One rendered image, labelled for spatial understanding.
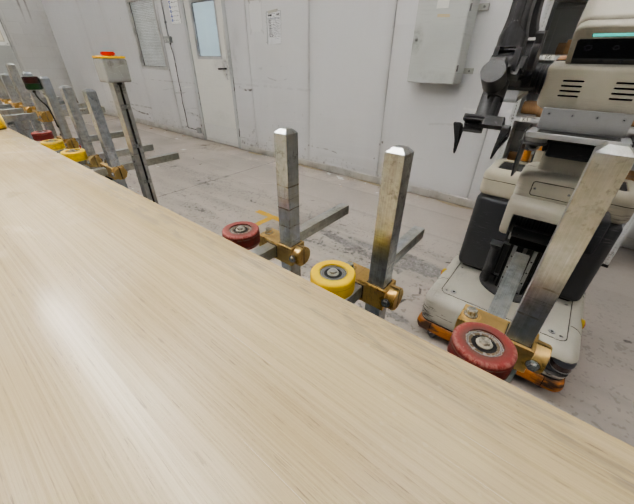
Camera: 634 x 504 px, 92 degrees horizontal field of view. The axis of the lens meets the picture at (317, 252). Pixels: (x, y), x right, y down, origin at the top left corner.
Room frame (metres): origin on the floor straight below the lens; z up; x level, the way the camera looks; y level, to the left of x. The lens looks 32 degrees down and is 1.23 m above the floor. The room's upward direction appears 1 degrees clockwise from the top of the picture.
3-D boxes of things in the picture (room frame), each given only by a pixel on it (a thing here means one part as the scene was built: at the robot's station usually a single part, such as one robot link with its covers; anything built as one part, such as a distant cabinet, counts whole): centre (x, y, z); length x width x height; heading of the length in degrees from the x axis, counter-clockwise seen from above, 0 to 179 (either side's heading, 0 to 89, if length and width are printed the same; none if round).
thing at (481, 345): (0.28, -0.23, 0.85); 0.08 x 0.08 x 0.11
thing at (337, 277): (0.44, -0.03, 0.85); 0.08 x 0.08 x 0.11
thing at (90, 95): (1.27, 0.85, 0.88); 0.04 x 0.04 x 0.48; 52
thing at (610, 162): (0.35, -0.33, 0.91); 0.04 x 0.04 x 0.48; 52
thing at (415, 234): (0.59, -0.15, 0.81); 0.43 x 0.03 x 0.04; 142
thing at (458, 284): (1.21, -0.96, 0.16); 0.67 x 0.64 x 0.25; 142
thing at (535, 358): (0.36, -0.31, 0.83); 0.14 x 0.06 x 0.05; 52
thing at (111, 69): (1.11, 0.65, 1.18); 0.07 x 0.07 x 0.08; 52
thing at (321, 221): (0.75, 0.05, 0.81); 0.43 x 0.03 x 0.04; 142
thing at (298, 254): (0.67, 0.08, 0.81); 0.14 x 0.06 x 0.05; 52
